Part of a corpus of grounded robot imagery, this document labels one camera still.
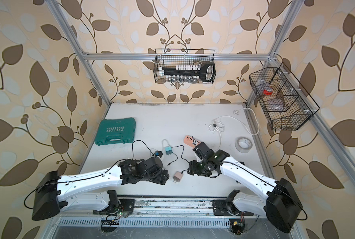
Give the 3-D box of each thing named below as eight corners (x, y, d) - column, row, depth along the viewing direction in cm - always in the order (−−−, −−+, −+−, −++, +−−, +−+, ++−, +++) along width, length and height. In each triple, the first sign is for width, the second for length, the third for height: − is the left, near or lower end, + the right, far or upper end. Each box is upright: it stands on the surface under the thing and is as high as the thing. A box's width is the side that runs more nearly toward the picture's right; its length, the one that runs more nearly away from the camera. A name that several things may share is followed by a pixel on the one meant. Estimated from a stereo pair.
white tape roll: (237, 153, 95) (238, 150, 93) (233, 139, 102) (235, 136, 99) (252, 153, 95) (254, 150, 93) (248, 139, 102) (249, 136, 99)
